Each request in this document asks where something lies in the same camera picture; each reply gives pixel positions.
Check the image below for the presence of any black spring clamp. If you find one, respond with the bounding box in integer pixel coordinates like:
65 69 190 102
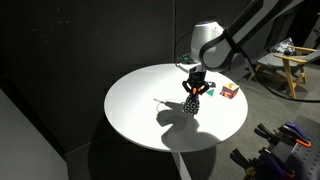
254 122 282 142
229 147 258 172

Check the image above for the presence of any white table pedestal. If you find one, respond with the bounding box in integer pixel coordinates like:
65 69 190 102
171 151 193 180

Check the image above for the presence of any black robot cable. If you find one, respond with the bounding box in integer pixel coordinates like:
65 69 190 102
173 29 320 104

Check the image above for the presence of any green orange purple picture block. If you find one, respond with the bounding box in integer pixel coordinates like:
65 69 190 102
219 82 241 100

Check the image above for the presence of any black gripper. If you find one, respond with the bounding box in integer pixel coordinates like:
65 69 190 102
181 67 211 98

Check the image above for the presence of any crinkled plastic bag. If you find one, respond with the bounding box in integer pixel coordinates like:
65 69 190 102
268 36 297 56

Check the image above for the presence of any purple clamp orange handle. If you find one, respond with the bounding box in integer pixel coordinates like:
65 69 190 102
278 121 313 149

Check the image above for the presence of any wooden chair grey seat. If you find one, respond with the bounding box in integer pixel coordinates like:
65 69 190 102
249 45 320 100

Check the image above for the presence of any purple spring clamp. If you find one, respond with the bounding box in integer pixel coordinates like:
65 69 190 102
259 147 297 180

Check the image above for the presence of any black perforated board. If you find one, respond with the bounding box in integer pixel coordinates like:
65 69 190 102
270 115 320 180

